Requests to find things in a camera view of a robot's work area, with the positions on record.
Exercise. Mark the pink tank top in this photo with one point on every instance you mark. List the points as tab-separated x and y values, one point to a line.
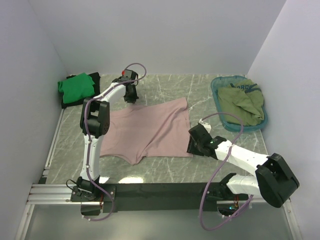
139	131

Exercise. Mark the black folded tank top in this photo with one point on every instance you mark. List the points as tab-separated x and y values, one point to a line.
96	78

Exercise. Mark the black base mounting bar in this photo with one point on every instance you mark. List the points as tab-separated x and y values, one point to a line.
155	196

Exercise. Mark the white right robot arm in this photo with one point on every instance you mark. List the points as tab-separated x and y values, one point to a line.
270	176

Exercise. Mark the aluminium rail frame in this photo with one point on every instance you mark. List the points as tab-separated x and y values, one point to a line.
42	194

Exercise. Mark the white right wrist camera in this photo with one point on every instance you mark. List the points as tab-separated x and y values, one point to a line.
206	125

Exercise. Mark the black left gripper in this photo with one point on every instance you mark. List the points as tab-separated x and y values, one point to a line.
133	99

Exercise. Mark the green folded tank top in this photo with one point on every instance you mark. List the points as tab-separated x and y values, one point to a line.
76	88

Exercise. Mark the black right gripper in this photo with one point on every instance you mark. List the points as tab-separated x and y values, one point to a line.
190	148

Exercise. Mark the olive green tank top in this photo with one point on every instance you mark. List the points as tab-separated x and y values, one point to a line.
243	99

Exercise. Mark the teal plastic basket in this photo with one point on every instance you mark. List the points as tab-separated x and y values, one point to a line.
224	81

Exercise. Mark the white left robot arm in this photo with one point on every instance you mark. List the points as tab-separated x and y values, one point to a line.
95	123

